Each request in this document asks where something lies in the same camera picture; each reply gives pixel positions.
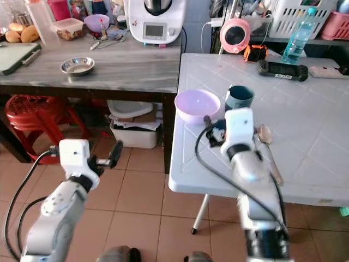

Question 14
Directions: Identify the large lilac plastic bowl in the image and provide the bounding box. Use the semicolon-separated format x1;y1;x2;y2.
174;89;221;125

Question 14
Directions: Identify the teal plastic cup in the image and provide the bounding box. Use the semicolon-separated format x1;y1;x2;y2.
225;85;255;113

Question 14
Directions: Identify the gold metal spoon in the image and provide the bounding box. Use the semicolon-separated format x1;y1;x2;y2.
258;124;285;187

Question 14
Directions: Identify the white metal table leg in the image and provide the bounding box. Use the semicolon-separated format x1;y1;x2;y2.
190;194;211;236

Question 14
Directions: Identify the red plastic stool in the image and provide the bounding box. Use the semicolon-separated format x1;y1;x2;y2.
4;96;82;165

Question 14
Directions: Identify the grey marble-top table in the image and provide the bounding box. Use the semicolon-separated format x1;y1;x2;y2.
0;37;182;174

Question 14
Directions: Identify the orange black device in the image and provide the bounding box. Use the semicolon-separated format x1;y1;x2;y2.
244;45;269;63

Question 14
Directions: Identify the black game controller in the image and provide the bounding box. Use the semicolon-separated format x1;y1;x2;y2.
258;60;309;82

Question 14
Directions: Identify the grey left robot leg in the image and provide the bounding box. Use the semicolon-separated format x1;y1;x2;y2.
97;247;142;262

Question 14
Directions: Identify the grey robot leg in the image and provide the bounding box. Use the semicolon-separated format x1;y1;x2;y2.
188;251;214;262
97;247;142;262

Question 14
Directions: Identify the pink round device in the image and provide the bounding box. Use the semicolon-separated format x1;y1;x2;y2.
220;17;252;55

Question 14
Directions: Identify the shallow steel dish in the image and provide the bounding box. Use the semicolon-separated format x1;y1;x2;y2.
61;57;95;76

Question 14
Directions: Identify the white plastic folding table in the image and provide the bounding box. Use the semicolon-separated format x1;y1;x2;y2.
168;53;349;207

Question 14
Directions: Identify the silver metal spoon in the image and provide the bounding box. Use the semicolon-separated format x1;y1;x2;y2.
90;35;127;51

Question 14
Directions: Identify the white kitchen machine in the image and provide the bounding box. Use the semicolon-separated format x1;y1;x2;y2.
123;0;185;47

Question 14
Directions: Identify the grey right robot leg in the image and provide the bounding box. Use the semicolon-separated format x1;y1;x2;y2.
188;251;214;262

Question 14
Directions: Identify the blue water bottle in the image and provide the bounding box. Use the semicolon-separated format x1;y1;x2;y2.
282;8;318;65

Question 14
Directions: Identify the white remote control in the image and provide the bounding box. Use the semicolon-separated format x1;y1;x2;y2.
308;66;349;80

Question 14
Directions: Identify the small purple bowl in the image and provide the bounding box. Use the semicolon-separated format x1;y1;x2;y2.
84;15;111;35

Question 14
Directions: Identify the clear food container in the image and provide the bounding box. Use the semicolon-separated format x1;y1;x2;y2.
52;19;86;42

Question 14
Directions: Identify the green cutting board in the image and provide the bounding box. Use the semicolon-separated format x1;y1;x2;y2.
0;43;42;76

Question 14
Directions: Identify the white laundry basket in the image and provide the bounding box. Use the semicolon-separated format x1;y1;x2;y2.
267;0;338;40

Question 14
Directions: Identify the clear plastic bottle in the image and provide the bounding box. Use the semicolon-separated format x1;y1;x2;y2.
27;0;61;50

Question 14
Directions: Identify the red plastic container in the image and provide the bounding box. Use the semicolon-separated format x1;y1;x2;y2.
47;0;71;22

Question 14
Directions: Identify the pink plastic basket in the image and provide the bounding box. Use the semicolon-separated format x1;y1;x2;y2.
321;11;349;42

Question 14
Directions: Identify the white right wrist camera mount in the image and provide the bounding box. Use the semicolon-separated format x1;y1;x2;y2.
221;108;255;157

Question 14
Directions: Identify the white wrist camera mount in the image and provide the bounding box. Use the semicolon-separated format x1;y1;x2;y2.
221;108;255;157
59;139;100;178

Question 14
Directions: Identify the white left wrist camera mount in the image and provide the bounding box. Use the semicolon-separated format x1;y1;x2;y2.
59;139;100;178

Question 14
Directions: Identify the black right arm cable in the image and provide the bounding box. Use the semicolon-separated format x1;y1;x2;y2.
194;128;291;241

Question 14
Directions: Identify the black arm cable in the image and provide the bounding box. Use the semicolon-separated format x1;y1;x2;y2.
4;150;61;261
194;128;291;241

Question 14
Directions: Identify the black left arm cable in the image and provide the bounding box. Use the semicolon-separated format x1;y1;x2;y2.
4;150;61;261

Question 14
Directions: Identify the white charger with cable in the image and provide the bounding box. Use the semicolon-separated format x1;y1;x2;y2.
202;18;224;53

